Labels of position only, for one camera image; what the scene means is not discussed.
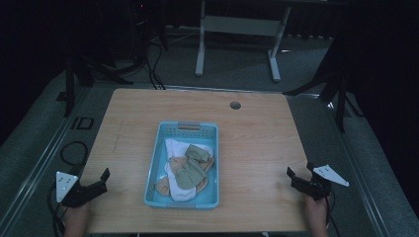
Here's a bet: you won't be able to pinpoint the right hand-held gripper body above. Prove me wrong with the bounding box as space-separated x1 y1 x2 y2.
292 164 350 201

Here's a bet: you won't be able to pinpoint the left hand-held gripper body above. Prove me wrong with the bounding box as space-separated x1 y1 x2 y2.
55 171 97 208

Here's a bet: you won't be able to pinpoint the person's left hand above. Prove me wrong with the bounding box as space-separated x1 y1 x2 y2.
62 201 92 237

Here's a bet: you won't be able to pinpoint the person's right hand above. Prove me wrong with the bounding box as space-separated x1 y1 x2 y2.
303 195 331 237

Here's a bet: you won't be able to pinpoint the peach sock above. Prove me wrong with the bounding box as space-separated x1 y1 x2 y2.
154 155 215 198

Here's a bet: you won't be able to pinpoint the pile of socks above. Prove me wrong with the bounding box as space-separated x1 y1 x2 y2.
163 137 215 202

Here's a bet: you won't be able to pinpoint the black metal stand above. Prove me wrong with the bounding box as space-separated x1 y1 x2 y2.
55 48 134 119
282 36 366 133

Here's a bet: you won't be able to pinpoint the green sock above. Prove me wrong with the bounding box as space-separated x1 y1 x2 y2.
173 143 211 191

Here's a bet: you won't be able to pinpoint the light blue plastic basket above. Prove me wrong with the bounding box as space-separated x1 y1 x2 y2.
143 120 220 210

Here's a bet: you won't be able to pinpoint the left hand-held gripper cable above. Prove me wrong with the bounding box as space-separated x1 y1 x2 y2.
46 183 67 237

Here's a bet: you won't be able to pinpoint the hand-held gripper cable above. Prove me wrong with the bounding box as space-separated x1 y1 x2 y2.
325 189 342 237
46 183 67 237

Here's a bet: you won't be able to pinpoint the black cable loop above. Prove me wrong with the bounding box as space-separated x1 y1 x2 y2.
59 140 90 168

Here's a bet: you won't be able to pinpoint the right hand-held gripper cable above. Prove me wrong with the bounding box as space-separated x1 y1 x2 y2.
325 189 342 237

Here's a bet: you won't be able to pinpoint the black floor cables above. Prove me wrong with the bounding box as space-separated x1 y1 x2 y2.
144 39 167 91

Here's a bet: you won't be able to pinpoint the white metal desk frame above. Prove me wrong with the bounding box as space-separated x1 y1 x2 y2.
195 0 293 83

